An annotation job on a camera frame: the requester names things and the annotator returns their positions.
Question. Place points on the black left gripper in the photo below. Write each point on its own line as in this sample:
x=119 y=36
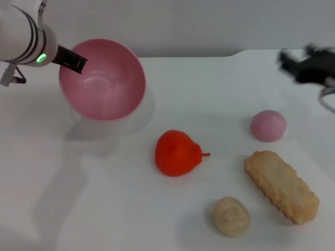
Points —
x=61 y=55

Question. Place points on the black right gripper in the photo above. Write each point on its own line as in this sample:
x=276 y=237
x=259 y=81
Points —
x=314 y=68

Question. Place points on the pink plastic bowl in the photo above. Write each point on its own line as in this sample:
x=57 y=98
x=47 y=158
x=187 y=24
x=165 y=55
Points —
x=110 y=89

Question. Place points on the orange toy pear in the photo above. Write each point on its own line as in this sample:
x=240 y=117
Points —
x=175 y=154

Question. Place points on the pink round bun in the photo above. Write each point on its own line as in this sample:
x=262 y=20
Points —
x=268 y=125

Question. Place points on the golden fried cutlet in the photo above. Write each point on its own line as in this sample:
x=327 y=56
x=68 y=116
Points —
x=282 y=185

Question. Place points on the beige swirl bun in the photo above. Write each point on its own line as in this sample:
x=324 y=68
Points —
x=230 y=217

